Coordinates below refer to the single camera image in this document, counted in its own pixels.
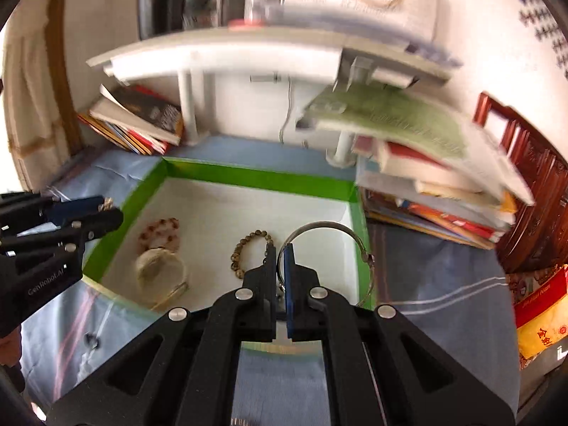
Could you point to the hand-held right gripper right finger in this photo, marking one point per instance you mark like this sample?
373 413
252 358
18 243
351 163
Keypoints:
102 222

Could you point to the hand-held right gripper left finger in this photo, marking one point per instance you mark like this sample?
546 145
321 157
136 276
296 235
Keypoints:
75 209

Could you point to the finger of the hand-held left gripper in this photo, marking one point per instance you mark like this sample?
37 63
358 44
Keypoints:
289 284
271 284

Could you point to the gold flower brooch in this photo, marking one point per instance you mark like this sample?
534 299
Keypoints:
105 205

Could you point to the white wrist watch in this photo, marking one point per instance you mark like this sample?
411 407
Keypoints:
142 270

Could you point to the silver bangle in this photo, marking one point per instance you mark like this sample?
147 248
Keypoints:
319 225

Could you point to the green cardboard box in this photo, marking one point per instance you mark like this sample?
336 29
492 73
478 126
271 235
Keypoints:
222 213

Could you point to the small stack of books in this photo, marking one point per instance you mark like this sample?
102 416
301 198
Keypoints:
146 115

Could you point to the beige curtain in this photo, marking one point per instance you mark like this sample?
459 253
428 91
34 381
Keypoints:
31 97

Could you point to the blue striped cloth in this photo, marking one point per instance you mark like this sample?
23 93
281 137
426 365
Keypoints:
421 284

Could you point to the large stack of books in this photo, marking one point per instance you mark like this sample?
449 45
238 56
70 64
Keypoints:
421 173

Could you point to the white desk shelf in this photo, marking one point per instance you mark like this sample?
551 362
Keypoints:
222 53

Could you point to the black tumbler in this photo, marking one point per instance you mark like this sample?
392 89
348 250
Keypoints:
162 0

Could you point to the yellow and red bag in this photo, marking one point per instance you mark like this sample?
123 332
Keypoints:
541 319

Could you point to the clear plastic folder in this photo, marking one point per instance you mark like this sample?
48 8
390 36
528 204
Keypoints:
355 31

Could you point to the red wooden chair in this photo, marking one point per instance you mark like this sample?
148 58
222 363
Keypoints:
532 186

